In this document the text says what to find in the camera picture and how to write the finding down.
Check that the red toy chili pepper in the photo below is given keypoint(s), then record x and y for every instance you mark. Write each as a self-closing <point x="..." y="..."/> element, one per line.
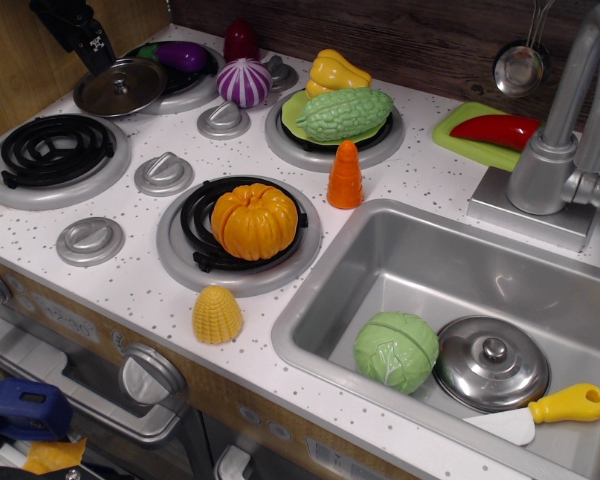
<point x="508" y="131"/>

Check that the blue clamp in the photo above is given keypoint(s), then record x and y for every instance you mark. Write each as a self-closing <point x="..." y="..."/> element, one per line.
<point x="33" y="411"/>

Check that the steel lid in sink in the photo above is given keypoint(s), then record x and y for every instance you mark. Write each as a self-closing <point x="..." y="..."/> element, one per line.
<point x="490" y="365"/>

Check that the grey stove knob front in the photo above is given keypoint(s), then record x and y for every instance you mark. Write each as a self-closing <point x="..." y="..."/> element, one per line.
<point x="90" y="241"/>

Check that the yellow cloth piece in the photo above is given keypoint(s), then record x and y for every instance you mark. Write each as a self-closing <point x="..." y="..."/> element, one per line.
<point x="47" y="456"/>

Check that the steel pot lid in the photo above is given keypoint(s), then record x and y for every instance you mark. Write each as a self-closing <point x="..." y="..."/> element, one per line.
<point x="127" y="87"/>

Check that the back left stove burner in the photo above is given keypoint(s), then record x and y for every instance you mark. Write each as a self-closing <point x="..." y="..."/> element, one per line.
<point x="186" y="91"/>

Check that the light green toy plate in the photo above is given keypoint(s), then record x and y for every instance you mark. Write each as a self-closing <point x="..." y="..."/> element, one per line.
<point x="291" y="111"/>

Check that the purple toy eggplant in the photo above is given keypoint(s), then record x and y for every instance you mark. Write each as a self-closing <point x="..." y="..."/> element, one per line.
<point x="183" y="56"/>

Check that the stove burner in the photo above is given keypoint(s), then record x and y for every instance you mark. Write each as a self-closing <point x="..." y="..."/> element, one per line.
<point x="60" y="160"/>
<point x="186" y="91"/>
<point x="188" y="251"/>
<point x="319" y="158"/>

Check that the yellow toy bell pepper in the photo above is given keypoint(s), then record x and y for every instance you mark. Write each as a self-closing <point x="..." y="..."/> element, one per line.
<point x="331" y="71"/>

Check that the orange toy pumpkin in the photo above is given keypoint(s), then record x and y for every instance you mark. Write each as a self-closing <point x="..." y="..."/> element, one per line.
<point x="254" y="222"/>

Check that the dark red toy vegetable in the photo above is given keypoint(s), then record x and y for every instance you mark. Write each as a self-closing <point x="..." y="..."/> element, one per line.
<point x="240" y="42"/>

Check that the grey toy sink basin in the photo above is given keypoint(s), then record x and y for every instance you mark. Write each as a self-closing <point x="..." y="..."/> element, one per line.
<point x="390" y="256"/>

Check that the purple striped toy onion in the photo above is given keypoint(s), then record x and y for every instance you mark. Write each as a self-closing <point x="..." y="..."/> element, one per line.
<point x="245" y="82"/>

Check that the grey stove knob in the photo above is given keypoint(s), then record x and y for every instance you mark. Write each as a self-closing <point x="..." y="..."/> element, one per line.
<point x="90" y="241"/>
<point x="283" y="75"/>
<point x="223" y="122"/>
<point x="165" y="175"/>

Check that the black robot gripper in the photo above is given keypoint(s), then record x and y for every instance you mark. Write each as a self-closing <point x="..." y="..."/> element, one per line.
<point x="73" y="25"/>

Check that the yellow toy corn piece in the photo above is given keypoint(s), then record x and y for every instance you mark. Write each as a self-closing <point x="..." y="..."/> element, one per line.
<point x="217" y="317"/>

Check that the back right stove burner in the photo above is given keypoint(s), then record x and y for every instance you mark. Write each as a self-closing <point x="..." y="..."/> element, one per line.
<point x="319" y="158"/>

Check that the yellow handled toy knife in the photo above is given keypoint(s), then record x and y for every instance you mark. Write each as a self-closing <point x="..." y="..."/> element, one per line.
<point x="578" y="402"/>

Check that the grey stove knob back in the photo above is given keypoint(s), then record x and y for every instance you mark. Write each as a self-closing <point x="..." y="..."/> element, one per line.
<point x="283" y="75"/>

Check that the green toy cabbage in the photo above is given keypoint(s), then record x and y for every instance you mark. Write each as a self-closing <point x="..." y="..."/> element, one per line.
<point x="396" y="349"/>

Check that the front right stove burner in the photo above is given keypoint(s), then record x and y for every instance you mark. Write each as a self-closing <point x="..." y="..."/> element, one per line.
<point x="188" y="251"/>

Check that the orange toy carrot piece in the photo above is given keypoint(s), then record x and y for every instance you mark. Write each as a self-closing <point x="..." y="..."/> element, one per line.
<point x="345" y="188"/>

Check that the front left stove burner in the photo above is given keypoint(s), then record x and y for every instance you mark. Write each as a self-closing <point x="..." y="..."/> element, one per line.
<point x="60" y="160"/>

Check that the grey stove knob upper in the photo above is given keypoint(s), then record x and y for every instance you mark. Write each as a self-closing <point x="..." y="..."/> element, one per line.
<point x="223" y="122"/>

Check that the green toy cutting board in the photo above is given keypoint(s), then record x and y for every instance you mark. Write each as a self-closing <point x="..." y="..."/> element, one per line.
<point x="484" y="153"/>

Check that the green toy bitter gourd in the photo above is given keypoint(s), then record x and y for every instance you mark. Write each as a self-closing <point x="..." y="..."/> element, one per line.
<point x="345" y="113"/>

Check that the silver toy faucet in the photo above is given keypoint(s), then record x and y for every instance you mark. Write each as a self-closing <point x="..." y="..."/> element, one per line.
<point x="553" y="193"/>

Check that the grey stove knob middle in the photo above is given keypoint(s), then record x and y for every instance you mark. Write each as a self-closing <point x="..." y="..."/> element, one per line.
<point x="165" y="175"/>

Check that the silver oven door handle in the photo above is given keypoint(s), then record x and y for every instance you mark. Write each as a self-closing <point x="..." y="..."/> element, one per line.
<point x="127" y="388"/>

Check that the hanging steel ladle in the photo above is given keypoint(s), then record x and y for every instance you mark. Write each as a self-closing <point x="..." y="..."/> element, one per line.
<point x="523" y="66"/>

